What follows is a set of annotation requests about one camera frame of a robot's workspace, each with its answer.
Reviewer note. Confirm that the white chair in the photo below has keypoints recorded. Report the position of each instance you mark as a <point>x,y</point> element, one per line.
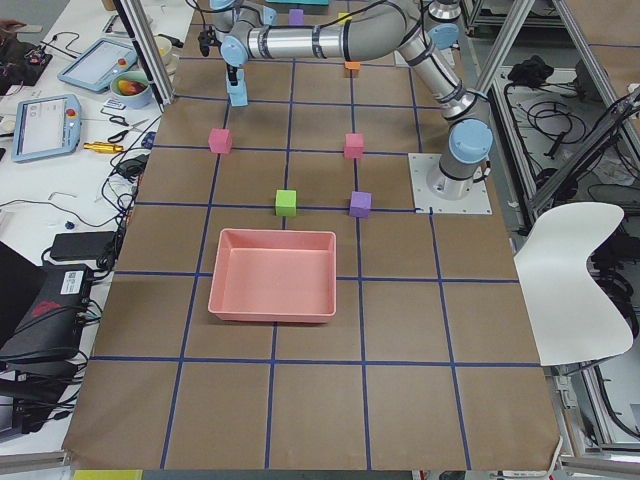
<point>572,319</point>

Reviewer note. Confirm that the green bowl with fruit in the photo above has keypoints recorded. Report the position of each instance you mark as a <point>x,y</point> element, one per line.
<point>132,89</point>

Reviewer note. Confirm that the teach pendant near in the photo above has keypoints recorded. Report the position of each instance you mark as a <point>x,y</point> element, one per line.
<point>46,128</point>

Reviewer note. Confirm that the pink plastic tray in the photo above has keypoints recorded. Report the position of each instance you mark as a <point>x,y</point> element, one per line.
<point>265,275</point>

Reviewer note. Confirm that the cream bowl with lemon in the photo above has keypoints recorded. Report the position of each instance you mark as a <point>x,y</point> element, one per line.
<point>169,57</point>

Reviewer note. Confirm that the light blue block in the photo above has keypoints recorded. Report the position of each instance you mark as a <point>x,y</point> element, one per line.
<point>241,85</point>
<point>238,99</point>

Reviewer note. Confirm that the teal plastic tray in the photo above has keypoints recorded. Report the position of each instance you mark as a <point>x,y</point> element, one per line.
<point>301,2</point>

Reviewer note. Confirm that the teach pendant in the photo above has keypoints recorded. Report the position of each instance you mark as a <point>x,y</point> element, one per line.
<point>98,66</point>
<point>46,128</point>

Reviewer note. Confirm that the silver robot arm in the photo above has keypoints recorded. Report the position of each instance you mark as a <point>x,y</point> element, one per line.
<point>244,30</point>

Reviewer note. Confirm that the green block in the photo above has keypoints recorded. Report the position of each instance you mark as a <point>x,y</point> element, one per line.
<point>286,203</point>

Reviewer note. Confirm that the aluminium frame post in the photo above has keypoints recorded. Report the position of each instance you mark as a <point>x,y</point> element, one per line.
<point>137,27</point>

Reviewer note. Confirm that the black power adapter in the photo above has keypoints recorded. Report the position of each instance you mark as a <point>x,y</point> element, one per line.
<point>81,246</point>

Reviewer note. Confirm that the teach pendant far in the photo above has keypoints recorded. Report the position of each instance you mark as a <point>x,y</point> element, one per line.
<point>98,66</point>

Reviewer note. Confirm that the pink block far inner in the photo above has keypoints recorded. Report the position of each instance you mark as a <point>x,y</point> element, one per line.
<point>353,147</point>

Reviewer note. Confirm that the purple block far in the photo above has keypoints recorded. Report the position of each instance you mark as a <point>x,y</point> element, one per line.
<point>360,204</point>

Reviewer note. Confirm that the purple block near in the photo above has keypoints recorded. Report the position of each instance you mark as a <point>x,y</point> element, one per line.
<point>296,17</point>

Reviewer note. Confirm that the yellow block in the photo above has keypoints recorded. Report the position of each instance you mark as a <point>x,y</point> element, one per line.
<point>343,17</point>

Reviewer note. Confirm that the pink block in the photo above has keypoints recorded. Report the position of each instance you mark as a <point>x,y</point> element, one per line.
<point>220,140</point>
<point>353,147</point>

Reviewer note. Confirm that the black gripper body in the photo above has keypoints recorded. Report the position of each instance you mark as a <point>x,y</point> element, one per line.
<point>231,74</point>

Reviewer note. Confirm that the scissors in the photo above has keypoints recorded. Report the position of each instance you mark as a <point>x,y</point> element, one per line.
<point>128,128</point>

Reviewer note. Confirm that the purple block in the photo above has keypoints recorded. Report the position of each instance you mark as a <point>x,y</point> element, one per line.
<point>360,204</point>
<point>296,17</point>

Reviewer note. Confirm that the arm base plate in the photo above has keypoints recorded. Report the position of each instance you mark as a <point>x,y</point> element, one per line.
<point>434,193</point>

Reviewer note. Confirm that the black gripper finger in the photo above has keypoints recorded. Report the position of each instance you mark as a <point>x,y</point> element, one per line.
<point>232,76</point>

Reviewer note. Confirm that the pink block far outer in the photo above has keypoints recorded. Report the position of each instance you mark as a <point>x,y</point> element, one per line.
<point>220,140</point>

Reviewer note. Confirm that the yellow handled tool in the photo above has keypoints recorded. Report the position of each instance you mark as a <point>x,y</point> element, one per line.
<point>103,147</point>

